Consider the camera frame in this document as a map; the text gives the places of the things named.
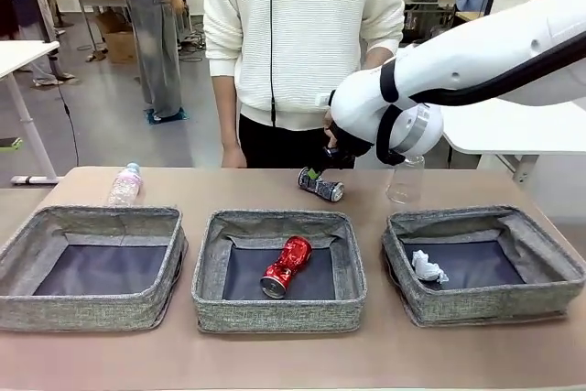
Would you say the white desk with metal leg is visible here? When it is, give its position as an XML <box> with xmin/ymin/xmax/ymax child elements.
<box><xmin>0</xmin><ymin>40</ymin><xmax>60</xmax><ymax>187</ymax></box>

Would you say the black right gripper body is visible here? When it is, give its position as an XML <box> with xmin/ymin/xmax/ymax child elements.
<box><xmin>322</xmin><ymin>121</ymin><xmax>374</xmax><ymax>169</ymax></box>

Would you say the person in white sweater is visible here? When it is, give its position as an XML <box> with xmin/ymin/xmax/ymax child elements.
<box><xmin>202</xmin><ymin>0</ymin><xmax>407</xmax><ymax>170</ymax></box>

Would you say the brown cardboard box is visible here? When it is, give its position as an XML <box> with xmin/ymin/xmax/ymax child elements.
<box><xmin>103</xmin><ymin>31</ymin><xmax>138</xmax><ymax>65</ymax></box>

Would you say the crumpled white paper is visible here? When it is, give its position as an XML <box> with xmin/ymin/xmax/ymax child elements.
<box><xmin>410</xmin><ymin>249</ymin><xmax>450</xmax><ymax>283</ymax></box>

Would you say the person's right hand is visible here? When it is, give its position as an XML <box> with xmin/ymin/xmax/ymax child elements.
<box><xmin>221</xmin><ymin>143</ymin><xmax>248</xmax><ymax>169</ymax></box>

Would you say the crushed black soda can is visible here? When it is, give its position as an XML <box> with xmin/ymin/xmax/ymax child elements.
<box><xmin>297</xmin><ymin>166</ymin><xmax>345</xmax><ymax>203</ymax></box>

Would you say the grey fabric basket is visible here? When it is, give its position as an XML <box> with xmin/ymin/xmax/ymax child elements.
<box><xmin>0</xmin><ymin>205</ymin><xmax>189</xmax><ymax>332</ymax></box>
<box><xmin>190</xmin><ymin>209</ymin><xmax>369</xmax><ymax>335</ymax></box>
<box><xmin>381</xmin><ymin>205</ymin><xmax>586</xmax><ymax>329</ymax></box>

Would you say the large white table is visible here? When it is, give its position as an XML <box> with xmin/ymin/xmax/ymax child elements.
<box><xmin>441</xmin><ymin>127</ymin><xmax>586</xmax><ymax>186</ymax></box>

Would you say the clear bottle with pink label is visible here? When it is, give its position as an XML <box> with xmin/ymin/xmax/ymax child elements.
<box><xmin>107</xmin><ymin>162</ymin><xmax>142</xmax><ymax>207</ymax></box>

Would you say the person's right forearm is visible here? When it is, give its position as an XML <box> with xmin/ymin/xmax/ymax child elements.
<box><xmin>211</xmin><ymin>73</ymin><xmax>244</xmax><ymax>149</ymax></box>

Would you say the person in light trousers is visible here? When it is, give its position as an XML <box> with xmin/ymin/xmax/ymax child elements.
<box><xmin>0</xmin><ymin>0</ymin><xmax>77</xmax><ymax>89</ymax></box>

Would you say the thin black cord on sweater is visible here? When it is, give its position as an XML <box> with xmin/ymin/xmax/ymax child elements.
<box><xmin>268</xmin><ymin>0</ymin><xmax>277</xmax><ymax>126</ymax></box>

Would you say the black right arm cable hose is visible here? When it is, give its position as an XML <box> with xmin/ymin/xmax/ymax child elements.
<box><xmin>375</xmin><ymin>29</ymin><xmax>586</xmax><ymax>167</ymax></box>

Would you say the person in grey trousers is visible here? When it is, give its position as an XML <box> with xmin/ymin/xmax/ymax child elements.
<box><xmin>113</xmin><ymin>0</ymin><xmax>187</xmax><ymax>120</ymax></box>

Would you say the clear plastic cup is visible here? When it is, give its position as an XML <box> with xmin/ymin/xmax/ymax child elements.
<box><xmin>385</xmin><ymin>156</ymin><xmax>427</xmax><ymax>205</ymax></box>

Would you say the crushed red soda can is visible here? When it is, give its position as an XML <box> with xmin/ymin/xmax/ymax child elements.
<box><xmin>260</xmin><ymin>234</ymin><xmax>314</xmax><ymax>299</ymax></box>

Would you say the person's left forearm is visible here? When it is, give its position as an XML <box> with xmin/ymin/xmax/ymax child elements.
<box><xmin>361</xmin><ymin>46</ymin><xmax>396</xmax><ymax>72</ymax></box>

